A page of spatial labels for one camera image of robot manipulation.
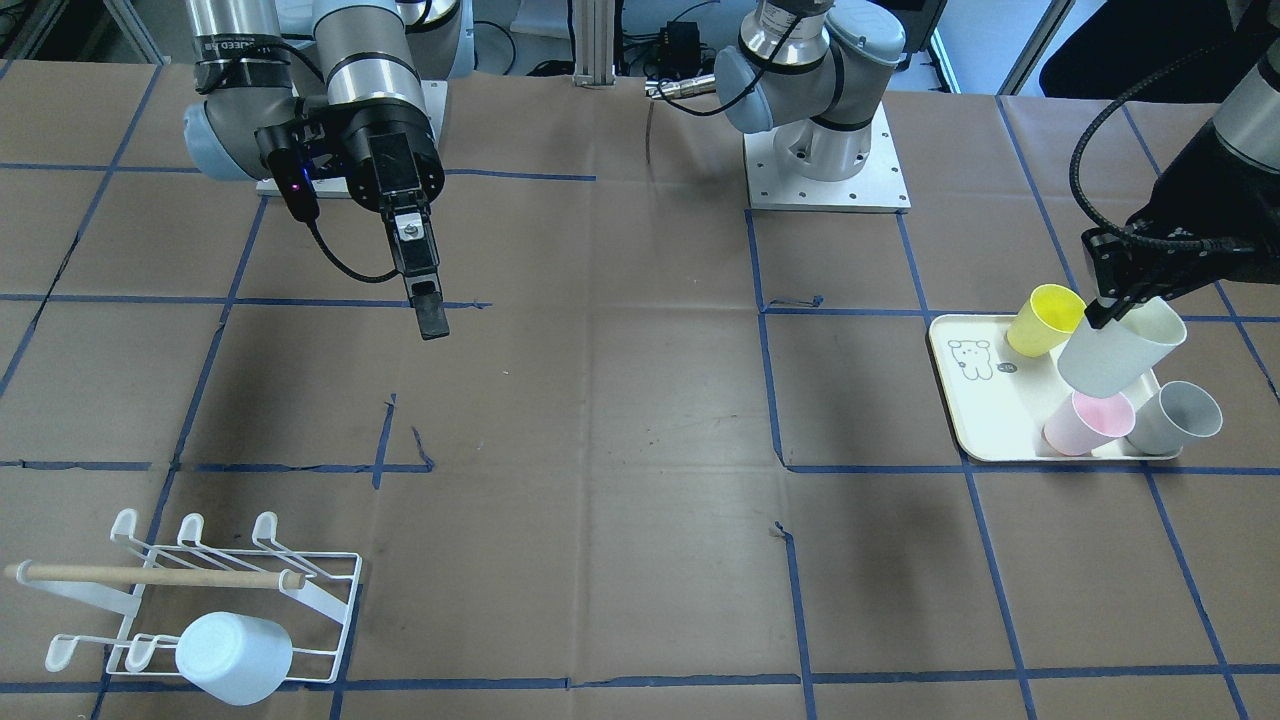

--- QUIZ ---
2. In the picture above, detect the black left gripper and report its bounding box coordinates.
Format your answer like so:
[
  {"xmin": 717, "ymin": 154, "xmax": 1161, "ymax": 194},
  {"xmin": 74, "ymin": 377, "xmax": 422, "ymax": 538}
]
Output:
[{"xmin": 1085, "ymin": 126, "xmax": 1279, "ymax": 331}]

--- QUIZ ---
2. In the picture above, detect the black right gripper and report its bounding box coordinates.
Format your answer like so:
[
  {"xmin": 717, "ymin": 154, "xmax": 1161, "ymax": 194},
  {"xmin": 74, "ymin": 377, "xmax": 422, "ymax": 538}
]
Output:
[{"xmin": 325, "ymin": 97, "xmax": 451, "ymax": 340}]

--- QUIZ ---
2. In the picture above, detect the cream white cup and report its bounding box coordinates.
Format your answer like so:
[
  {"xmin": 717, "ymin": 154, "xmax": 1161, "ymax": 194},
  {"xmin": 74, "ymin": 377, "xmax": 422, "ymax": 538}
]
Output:
[{"xmin": 1056, "ymin": 299, "xmax": 1187, "ymax": 398}]

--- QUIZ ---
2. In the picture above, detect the light blue cup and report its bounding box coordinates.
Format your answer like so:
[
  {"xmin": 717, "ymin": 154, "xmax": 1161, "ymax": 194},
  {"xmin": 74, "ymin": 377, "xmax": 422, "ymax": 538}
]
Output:
[{"xmin": 175, "ymin": 611, "xmax": 293, "ymax": 706}]

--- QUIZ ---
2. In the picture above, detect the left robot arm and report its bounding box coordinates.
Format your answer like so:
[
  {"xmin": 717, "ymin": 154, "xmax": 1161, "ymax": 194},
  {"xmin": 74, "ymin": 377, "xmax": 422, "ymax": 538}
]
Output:
[{"xmin": 713, "ymin": 1, "xmax": 1277, "ymax": 329}]

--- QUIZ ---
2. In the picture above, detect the yellow cup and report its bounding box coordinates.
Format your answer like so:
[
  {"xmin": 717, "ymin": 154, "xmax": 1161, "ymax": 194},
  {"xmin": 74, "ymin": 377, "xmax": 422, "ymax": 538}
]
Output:
[{"xmin": 1006, "ymin": 284, "xmax": 1085, "ymax": 357}]

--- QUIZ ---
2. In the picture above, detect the pink cup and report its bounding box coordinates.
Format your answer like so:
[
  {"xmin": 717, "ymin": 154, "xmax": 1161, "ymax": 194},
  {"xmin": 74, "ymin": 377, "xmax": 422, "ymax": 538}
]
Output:
[{"xmin": 1042, "ymin": 391, "xmax": 1137, "ymax": 456}]

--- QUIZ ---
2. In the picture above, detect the grey cup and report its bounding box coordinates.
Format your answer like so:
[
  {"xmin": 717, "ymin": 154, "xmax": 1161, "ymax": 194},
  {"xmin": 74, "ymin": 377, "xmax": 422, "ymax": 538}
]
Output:
[{"xmin": 1126, "ymin": 380, "xmax": 1224, "ymax": 455}]

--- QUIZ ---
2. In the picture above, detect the cream plastic tray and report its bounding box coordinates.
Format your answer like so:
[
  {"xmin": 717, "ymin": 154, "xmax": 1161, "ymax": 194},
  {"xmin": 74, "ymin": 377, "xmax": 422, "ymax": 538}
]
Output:
[{"xmin": 928, "ymin": 313, "xmax": 1183, "ymax": 462}]

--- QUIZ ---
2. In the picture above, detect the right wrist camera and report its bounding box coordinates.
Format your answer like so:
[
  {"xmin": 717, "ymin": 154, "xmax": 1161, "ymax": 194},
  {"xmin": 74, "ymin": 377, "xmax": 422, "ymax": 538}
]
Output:
[{"xmin": 253, "ymin": 119, "xmax": 320, "ymax": 225}]

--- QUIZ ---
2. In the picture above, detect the white wire cup rack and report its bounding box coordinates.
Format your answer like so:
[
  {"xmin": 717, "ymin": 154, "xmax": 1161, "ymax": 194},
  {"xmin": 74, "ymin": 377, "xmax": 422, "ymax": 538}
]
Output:
[{"xmin": 5, "ymin": 509, "xmax": 364, "ymax": 684}]

